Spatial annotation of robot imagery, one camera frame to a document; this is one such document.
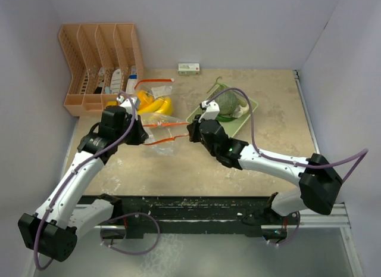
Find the green netted melon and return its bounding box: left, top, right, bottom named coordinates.
left=215, top=91, right=239, bottom=116

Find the small green white box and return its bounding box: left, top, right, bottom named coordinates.
left=178, top=63, right=200, bottom=76

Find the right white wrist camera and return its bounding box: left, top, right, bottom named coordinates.
left=198, top=100, right=220, bottom=122

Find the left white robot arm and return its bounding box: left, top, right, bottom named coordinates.
left=18, top=104, right=148, bottom=271

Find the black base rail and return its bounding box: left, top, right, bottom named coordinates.
left=98, top=195, right=298, bottom=239

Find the yellow banana bunch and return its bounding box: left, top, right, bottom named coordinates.
left=138, top=97, right=173, bottom=116

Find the clear orange-zip bag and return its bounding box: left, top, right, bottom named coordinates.
left=134, top=79, right=174, bottom=100
left=140, top=113, right=189, bottom=156

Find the aluminium frame rail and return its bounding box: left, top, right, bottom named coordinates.
left=291, top=70, right=364, bottom=277

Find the white garlic bulb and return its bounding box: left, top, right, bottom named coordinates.
left=231, top=104, right=249, bottom=119

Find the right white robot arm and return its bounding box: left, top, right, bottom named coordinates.
left=186, top=119, right=343, bottom=224

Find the yellow small box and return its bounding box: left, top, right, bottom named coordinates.
left=107, top=101, right=118, bottom=106

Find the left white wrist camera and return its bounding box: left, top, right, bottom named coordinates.
left=116, top=95, right=140, bottom=117

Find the black white item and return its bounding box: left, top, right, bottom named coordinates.
left=93, top=67, right=105, bottom=94

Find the white patterned pouch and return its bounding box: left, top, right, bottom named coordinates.
left=110, top=69, right=122, bottom=94

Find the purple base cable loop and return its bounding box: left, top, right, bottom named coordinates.
left=99, top=214, right=161, bottom=257

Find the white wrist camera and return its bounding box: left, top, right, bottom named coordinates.
left=198, top=100, right=220, bottom=122
left=116, top=95, right=140, bottom=117

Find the white blue packet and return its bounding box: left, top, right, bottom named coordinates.
left=126, top=66, right=138, bottom=94

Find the orange bell pepper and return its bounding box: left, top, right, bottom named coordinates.
left=138, top=90, right=154, bottom=110

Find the pink desk file organizer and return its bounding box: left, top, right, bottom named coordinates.
left=58, top=23, right=145, bottom=117

